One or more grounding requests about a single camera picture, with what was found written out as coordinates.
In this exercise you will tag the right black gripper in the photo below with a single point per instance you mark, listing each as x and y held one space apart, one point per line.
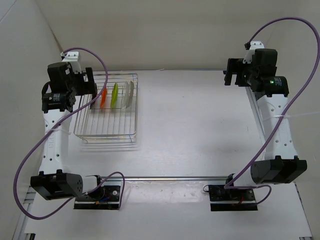
235 66

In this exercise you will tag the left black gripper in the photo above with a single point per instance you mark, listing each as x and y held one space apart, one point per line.
87 87

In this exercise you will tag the orange plate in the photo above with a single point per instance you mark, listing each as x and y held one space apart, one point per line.
103 98

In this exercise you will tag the green plate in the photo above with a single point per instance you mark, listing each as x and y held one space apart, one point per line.
114 96

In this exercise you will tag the clear glass plate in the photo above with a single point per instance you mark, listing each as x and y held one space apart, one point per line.
131 93
125 95

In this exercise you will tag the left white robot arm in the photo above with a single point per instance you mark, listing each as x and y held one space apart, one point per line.
55 180

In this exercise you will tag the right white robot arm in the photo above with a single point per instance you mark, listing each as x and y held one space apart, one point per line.
268 97

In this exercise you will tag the white zip tie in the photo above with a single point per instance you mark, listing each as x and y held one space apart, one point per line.
291 116

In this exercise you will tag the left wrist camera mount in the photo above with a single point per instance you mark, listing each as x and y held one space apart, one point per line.
73 57

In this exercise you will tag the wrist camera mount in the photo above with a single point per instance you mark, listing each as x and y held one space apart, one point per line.
73 57
251 47

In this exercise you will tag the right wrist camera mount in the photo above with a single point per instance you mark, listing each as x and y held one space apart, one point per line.
251 47

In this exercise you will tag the wire dish rack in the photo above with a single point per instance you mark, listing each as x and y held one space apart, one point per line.
109 125

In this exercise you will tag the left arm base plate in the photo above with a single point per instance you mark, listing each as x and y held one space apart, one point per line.
107 197

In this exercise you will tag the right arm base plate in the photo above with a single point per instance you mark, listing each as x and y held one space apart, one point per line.
230 200

